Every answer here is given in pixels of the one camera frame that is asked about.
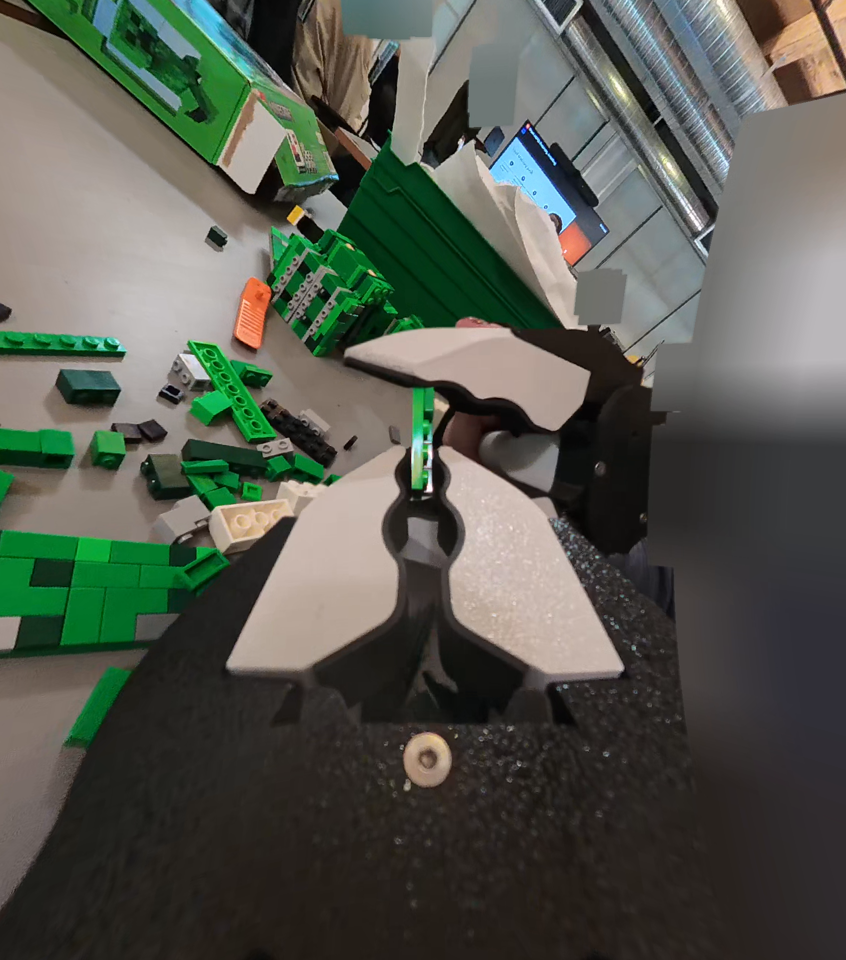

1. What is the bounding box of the green frame piece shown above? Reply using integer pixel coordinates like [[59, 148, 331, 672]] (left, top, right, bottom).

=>
[[174, 547, 232, 594]]

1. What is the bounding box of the green plate assembly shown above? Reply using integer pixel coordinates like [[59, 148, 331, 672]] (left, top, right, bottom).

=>
[[408, 386, 440, 500]]

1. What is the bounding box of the green double brick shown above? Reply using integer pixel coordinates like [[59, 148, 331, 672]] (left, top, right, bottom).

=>
[[0, 427, 76, 470]]

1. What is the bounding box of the long thin green plate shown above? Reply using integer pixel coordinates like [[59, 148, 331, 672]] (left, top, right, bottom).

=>
[[0, 327, 127, 360]]

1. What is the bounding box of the green rectangular plate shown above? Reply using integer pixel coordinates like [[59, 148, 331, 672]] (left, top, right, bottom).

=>
[[65, 666, 133, 749]]

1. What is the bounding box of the green brick model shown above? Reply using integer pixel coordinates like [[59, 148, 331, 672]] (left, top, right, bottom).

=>
[[267, 227, 424, 357]]

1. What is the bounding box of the green plastic bin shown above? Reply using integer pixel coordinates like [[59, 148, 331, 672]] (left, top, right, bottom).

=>
[[338, 135, 581, 331]]

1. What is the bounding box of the long dark green brick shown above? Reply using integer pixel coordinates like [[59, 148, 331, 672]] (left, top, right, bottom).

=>
[[181, 440, 274, 474]]

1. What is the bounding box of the orange brick separator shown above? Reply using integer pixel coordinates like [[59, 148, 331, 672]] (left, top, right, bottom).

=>
[[234, 277, 274, 350]]

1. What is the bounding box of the green toy set box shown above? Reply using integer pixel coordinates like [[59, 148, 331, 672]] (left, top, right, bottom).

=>
[[25, 0, 340, 202]]

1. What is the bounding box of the crumpled white paper bag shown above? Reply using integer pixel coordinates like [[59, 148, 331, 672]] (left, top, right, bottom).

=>
[[434, 146, 568, 301]]

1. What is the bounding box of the green perforated plate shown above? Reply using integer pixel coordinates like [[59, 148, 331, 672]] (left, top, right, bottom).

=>
[[186, 341, 279, 442]]

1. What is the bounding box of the person's right hand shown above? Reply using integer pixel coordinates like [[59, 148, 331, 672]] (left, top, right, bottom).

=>
[[441, 316, 504, 464]]

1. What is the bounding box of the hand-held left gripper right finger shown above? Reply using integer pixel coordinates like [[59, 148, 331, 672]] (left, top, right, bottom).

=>
[[426, 445, 626, 717]]

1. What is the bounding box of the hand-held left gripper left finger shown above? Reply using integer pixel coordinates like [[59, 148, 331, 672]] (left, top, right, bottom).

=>
[[225, 445, 424, 714]]

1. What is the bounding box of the large silver air duct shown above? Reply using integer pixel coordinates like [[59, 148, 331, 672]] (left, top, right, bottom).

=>
[[588, 0, 791, 219]]

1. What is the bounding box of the torn white paper strip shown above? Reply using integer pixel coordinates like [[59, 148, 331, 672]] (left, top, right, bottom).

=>
[[391, 36, 435, 165]]

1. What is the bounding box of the green mosaic tile plate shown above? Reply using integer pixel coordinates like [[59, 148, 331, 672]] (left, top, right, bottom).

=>
[[0, 525, 232, 661]]

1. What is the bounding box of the lit computer monitor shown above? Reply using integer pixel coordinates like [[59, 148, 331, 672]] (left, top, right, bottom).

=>
[[488, 120, 610, 269]]

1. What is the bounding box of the black studded plate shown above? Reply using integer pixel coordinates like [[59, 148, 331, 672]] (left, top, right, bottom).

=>
[[259, 397, 337, 466]]

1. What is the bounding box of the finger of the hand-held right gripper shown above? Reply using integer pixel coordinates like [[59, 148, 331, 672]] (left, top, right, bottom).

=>
[[344, 327, 590, 435], [479, 431, 562, 500]]

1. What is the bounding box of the white studded brick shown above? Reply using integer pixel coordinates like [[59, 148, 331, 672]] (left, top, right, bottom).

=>
[[276, 480, 330, 511], [209, 504, 296, 555]]

